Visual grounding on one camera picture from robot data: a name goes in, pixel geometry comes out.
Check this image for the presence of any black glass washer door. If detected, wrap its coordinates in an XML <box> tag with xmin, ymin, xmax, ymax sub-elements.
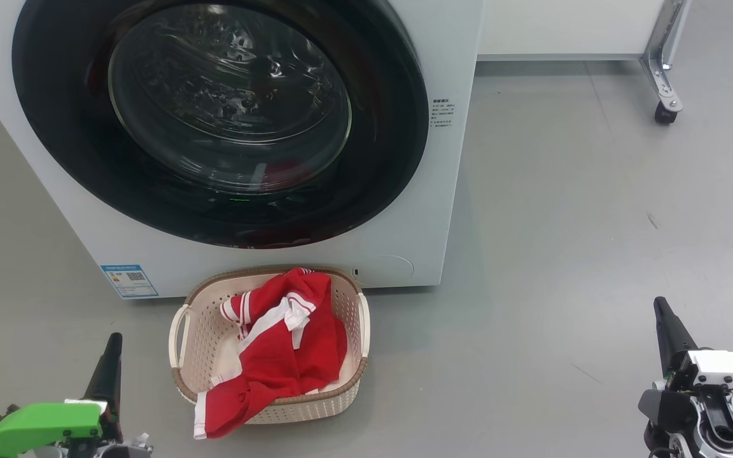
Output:
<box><xmin>11</xmin><ymin>0</ymin><xmax>429</xmax><ymax>250</ymax></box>

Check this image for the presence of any white front-load washing machine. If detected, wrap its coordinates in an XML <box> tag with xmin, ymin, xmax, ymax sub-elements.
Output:
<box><xmin>0</xmin><ymin>0</ymin><xmax>485</xmax><ymax>300</ymax></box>

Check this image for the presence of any grey metal frame leg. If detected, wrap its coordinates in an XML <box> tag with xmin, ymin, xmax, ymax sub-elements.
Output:
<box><xmin>640</xmin><ymin>0</ymin><xmax>692</xmax><ymax>112</ymax></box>

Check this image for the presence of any blue energy label sticker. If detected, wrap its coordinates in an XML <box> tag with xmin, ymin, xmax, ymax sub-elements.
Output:
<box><xmin>101</xmin><ymin>265</ymin><xmax>159</xmax><ymax>299</ymax></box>

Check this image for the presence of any white furniture panel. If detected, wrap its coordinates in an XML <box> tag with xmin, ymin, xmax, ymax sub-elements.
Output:
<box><xmin>478</xmin><ymin>0</ymin><xmax>669</xmax><ymax>61</ymax></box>

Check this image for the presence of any red white striped garment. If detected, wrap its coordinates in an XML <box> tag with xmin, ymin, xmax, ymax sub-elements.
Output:
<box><xmin>193</xmin><ymin>267</ymin><xmax>348</xmax><ymax>441</ymax></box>

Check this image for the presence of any small printed text sticker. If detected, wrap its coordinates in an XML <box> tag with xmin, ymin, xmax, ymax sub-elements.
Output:
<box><xmin>430</xmin><ymin>97</ymin><xmax>454</xmax><ymax>130</ymax></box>

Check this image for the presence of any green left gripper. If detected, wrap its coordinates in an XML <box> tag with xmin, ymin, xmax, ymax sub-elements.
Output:
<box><xmin>0</xmin><ymin>333</ymin><xmax>151</xmax><ymax>458</ymax></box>

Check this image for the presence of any cream perforated laundry basket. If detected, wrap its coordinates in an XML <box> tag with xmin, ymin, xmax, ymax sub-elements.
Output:
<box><xmin>169</xmin><ymin>265</ymin><xmax>372</xmax><ymax>426</ymax></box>

